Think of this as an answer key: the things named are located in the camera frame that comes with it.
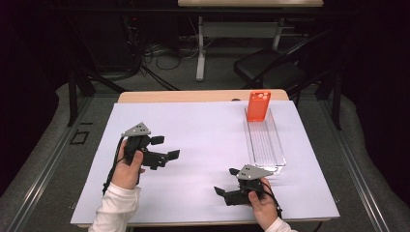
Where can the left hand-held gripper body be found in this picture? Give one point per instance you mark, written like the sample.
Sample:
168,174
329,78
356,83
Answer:
137,143

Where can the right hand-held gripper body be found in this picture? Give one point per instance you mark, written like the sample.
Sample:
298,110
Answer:
251,172

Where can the clear plastic packaging box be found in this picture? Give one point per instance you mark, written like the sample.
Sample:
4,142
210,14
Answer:
264,141

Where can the orange phone case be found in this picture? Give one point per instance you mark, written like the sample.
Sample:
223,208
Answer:
257,109

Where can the person's left hand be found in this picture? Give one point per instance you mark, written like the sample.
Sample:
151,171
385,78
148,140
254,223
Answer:
125,175

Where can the person's right hand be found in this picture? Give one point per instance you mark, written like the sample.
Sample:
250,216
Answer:
264,209

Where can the white table cover board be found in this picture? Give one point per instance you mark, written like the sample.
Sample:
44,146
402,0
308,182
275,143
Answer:
193,129

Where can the light wooden table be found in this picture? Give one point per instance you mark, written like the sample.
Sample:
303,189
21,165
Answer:
193,96

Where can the black metal stand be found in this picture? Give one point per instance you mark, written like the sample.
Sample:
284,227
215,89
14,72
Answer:
336,96
72,103

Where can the white-legged desk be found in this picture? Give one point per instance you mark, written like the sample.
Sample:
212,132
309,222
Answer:
200,64

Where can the black folding chair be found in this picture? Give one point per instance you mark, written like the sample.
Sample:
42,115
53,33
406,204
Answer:
269,69

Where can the dark equipment cabinet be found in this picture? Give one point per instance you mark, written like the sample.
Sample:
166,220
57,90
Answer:
106,42

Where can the metal floor rail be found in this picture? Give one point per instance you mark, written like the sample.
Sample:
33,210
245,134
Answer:
34,193
363,193

